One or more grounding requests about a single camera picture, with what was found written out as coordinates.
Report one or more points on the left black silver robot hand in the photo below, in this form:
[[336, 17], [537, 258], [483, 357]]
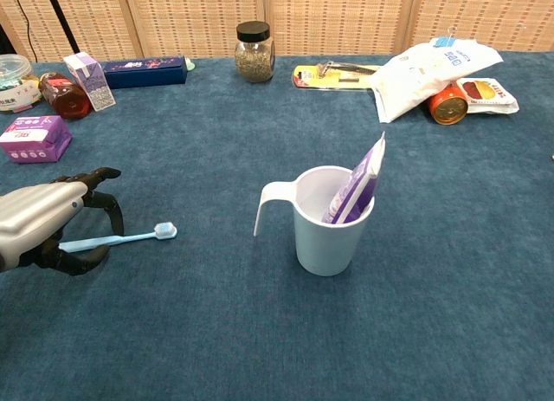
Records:
[[34, 215]]

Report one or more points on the light blue toothbrush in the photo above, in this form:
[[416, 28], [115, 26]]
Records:
[[143, 235]]

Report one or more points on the purple white toothpaste tube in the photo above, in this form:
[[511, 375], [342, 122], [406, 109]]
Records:
[[357, 189]]

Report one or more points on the purple cardboard box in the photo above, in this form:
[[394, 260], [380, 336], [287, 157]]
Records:
[[34, 139]]

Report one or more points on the red liquid bottle yellow cap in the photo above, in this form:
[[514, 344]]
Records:
[[65, 98]]

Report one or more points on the clear plastic tub with lid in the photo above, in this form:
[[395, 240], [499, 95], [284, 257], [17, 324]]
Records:
[[15, 85]]

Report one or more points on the purple white small carton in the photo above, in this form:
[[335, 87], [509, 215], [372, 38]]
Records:
[[93, 82]]

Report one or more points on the long dark blue box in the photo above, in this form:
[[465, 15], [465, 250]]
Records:
[[145, 72]]

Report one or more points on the black tripod stand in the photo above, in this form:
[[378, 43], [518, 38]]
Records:
[[60, 15]]

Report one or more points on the glass jar with black lid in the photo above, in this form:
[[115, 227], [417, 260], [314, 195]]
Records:
[[254, 59]]

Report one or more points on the razor in yellow blister pack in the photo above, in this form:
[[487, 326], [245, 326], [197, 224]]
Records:
[[333, 76]]

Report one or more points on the bamboo folding screen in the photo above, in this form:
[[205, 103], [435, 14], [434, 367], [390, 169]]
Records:
[[337, 15]]

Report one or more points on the large white pouch bag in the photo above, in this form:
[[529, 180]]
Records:
[[424, 76]]

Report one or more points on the orange metal can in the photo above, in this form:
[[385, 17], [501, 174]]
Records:
[[448, 108]]

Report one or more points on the blue binder clip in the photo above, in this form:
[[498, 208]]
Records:
[[443, 40]]

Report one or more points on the white snack packet red print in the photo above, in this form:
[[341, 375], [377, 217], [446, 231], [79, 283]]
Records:
[[489, 95]]

